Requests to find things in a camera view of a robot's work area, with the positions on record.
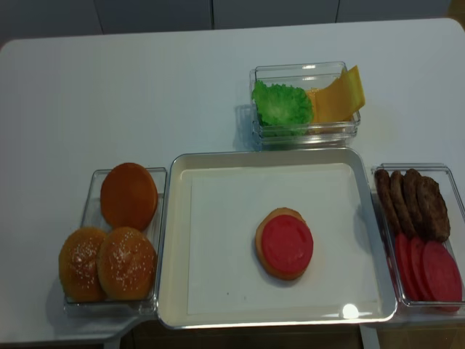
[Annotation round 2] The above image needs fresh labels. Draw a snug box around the red tomato slice front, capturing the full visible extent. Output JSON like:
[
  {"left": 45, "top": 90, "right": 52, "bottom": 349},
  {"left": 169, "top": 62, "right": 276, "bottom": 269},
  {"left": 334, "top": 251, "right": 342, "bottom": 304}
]
[{"left": 262, "top": 214, "right": 314, "bottom": 275}]

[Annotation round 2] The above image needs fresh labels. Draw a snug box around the red tomato slice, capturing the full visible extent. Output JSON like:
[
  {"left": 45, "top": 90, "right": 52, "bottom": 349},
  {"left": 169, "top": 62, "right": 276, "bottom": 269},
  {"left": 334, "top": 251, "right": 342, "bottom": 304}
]
[
  {"left": 421, "top": 241, "right": 462, "bottom": 302},
  {"left": 409, "top": 237, "right": 432, "bottom": 301},
  {"left": 262, "top": 214, "right": 314, "bottom": 275},
  {"left": 395, "top": 233, "right": 419, "bottom": 301}
]

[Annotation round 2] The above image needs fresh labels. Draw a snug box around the green lettuce leaf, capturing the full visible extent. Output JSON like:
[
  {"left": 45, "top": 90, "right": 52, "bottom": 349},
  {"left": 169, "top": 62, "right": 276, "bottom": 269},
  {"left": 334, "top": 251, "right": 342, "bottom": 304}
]
[{"left": 251, "top": 81, "right": 314, "bottom": 137}]

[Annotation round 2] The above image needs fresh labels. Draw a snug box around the clear box for lettuce cheese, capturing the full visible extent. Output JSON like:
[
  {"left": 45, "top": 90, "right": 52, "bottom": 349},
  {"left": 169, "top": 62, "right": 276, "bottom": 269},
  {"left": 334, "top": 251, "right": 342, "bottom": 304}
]
[{"left": 249, "top": 61, "right": 361, "bottom": 148}]

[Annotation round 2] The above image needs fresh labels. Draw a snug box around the bottom bun half on tray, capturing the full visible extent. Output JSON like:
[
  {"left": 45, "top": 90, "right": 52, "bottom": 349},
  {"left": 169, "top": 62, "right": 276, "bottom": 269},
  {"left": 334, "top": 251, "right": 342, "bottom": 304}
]
[{"left": 254, "top": 207, "right": 309, "bottom": 281}]

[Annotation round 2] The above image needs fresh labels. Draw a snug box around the white paper sheet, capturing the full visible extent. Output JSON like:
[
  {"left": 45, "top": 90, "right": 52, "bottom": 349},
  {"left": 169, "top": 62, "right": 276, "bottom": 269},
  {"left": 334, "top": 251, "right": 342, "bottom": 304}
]
[{"left": 187, "top": 163, "right": 379, "bottom": 320}]

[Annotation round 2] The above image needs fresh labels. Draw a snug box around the smooth brown bun bottom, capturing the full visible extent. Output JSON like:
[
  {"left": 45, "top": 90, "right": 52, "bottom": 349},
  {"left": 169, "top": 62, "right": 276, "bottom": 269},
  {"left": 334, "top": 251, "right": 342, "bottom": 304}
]
[{"left": 100, "top": 163, "right": 158, "bottom": 231}]

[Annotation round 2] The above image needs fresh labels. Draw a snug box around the yellow cheese slice front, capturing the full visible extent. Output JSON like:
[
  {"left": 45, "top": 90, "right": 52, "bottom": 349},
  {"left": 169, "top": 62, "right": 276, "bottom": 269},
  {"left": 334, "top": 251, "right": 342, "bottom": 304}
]
[{"left": 306, "top": 88, "right": 352, "bottom": 126}]

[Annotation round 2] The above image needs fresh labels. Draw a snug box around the yellow cheese slice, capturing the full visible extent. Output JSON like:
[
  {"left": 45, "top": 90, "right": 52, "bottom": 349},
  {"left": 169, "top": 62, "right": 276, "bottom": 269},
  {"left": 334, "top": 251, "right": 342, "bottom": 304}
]
[
  {"left": 320, "top": 65, "right": 365, "bottom": 115},
  {"left": 306, "top": 88, "right": 352, "bottom": 126}
]

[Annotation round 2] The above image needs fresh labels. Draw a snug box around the sesame bun top right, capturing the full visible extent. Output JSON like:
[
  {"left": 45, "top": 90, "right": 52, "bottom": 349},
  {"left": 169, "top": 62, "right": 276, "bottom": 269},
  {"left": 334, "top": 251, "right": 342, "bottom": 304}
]
[{"left": 97, "top": 227, "right": 157, "bottom": 301}]

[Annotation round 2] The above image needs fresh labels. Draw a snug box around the sesame bun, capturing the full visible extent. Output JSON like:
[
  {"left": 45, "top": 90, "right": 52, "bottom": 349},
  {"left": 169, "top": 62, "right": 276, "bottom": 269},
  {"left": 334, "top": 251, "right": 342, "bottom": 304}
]
[
  {"left": 97, "top": 227, "right": 157, "bottom": 301},
  {"left": 59, "top": 227, "right": 107, "bottom": 302}
]

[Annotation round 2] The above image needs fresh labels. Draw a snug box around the clear box for buns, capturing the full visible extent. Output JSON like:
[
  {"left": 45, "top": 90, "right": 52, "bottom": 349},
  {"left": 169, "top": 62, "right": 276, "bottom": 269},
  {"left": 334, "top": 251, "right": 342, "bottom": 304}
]
[{"left": 63, "top": 167, "right": 167, "bottom": 318}]

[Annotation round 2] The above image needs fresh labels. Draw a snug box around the yellow cheese slice back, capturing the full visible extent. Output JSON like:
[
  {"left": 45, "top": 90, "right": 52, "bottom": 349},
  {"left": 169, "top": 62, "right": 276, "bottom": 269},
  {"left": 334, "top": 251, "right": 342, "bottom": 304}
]
[{"left": 320, "top": 65, "right": 365, "bottom": 115}]

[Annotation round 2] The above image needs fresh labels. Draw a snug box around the silver metal tray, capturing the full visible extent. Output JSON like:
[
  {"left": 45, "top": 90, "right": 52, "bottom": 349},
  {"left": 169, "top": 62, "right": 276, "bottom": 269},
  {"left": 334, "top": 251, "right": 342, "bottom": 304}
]
[{"left": 156, "top": 148, "right": 397, "bottom": 329}]

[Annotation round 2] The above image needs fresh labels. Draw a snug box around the brown meat patty leftmost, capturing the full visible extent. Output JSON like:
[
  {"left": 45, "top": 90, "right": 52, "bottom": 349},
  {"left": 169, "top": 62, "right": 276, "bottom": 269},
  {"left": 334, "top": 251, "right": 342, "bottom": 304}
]
[{"left": 374, "top": 169, "right": 402, "bottom": 236}]

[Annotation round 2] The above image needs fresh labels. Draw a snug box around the brown meat patty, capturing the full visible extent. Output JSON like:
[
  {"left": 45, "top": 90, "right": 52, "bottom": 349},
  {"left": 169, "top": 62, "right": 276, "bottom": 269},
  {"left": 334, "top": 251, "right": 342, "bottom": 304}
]
[
  {"left": 374, "top": 169, "right": 402, "bottom": 236},
  {"left": 416, "top": 176, "right": 450, "bottom": 243},
  {"left": 390, "top": 170, "right": 417, "bottom": 238},
  {"left": 403, "top": 169, "right": 425, "bottom": 238}
]

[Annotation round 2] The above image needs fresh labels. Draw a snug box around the sesame bun top left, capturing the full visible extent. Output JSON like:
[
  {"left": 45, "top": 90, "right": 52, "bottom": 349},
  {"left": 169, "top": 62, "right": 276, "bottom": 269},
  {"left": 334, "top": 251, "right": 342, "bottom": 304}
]
[{"left": 59, "top": 227, "right": 107, "bottom": 302}]

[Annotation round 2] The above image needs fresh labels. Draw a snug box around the red tomato slice leftmost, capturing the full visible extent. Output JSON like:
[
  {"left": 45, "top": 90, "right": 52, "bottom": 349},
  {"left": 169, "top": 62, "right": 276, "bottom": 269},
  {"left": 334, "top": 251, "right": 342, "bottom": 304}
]
[{"left": 395, "top": 233, "right": 419, "bottom": 301}]

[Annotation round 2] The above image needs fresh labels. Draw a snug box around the clear box for patties tomatoes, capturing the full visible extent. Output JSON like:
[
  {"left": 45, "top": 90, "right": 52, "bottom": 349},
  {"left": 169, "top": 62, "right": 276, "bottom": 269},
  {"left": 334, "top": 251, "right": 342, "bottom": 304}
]
[{"left": 371, "top": 164, "right": 464, "bottom": 315}]

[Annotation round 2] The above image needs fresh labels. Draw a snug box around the brown meat patty front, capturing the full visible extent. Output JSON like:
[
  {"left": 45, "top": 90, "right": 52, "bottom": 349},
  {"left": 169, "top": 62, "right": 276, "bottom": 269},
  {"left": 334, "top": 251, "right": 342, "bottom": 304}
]
[{"left": 416, "top": 176, "right": 450, "bottom": 243}]

